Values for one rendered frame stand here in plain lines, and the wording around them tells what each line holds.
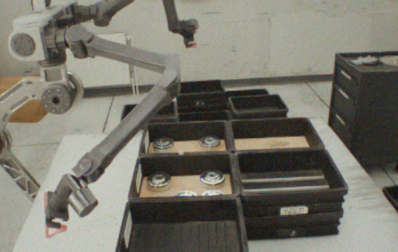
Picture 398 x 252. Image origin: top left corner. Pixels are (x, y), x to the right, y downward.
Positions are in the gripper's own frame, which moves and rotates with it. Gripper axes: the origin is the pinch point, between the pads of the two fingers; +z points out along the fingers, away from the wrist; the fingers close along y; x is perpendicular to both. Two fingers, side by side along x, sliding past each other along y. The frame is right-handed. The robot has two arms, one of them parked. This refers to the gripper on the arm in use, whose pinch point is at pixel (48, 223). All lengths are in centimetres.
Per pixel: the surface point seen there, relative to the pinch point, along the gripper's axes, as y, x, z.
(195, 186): 21, -58, -13
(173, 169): 32, -52, -11
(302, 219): -11, -82, -33
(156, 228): 1.9, -38.4, -4.6
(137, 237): -0.3, -31.9, -1.0
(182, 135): 59, -65, -13
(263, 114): 111, -150, -20
